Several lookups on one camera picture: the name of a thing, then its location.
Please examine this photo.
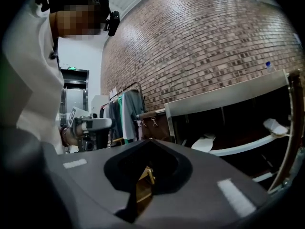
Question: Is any white cloth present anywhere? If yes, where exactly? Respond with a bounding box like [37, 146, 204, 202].
[263, 118, 289, 137]

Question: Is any metal clothes rack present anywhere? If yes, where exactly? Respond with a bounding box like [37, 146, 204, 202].
[104, 81, 147, 147]

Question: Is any dark beaded bracelet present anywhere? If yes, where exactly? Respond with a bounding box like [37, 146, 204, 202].
[60, 125, 71, 147]

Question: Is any metal elevator door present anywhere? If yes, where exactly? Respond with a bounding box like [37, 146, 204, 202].
[59, 68, 90, 128]

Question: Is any black shelf unit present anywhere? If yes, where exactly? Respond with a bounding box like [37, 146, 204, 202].
[163, 68, 305, 196]

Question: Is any green garment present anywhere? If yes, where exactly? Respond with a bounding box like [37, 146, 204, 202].
[117, 94, 129, 145]

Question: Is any black head-worn camera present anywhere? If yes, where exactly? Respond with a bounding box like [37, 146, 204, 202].
[103, 10, 120, 37]

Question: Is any person's head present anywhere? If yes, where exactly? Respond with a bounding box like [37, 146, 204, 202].
[49, 0, 111, 42]

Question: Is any lilac garment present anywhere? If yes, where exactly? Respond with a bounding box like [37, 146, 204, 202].
[136, 120, 144, 141]

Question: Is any white cloth shelf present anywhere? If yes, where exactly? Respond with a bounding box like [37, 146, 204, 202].
[190, 133, 217, 153]

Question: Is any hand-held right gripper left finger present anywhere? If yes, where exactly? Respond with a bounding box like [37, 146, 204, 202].
[41, 138, 152, 229]

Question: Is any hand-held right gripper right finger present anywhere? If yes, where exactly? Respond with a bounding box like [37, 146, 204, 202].
[137, 138, 269, 229]

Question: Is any person's left hand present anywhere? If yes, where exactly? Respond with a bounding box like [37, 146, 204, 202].
[68, 122, 83, 147]

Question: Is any dark garment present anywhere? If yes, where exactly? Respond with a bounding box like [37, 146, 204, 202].
[107, 100, 124, 141]

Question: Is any person's white shirt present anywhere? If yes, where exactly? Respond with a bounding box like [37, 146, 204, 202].
[2, 0, 65, 155]

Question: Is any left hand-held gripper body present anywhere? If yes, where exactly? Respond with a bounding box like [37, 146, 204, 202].
[68, 106, 112, 152]

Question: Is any grey garment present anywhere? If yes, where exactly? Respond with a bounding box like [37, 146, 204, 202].
[122, 89, 144, 141]

